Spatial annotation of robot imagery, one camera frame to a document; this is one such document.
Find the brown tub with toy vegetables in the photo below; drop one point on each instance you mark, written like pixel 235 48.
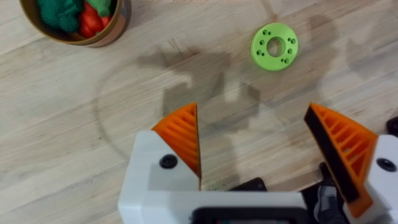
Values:
pixel 77 21

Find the small black object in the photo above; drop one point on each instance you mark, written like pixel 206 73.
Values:
pixel 393 126

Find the left gripper white and orange left finger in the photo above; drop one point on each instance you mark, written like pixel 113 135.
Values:
pixel 146 174

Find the green disc with holes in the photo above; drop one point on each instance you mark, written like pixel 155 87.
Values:
pixel 274 46

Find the left gripper white and orange right finger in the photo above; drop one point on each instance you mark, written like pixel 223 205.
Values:
pixel 351 146

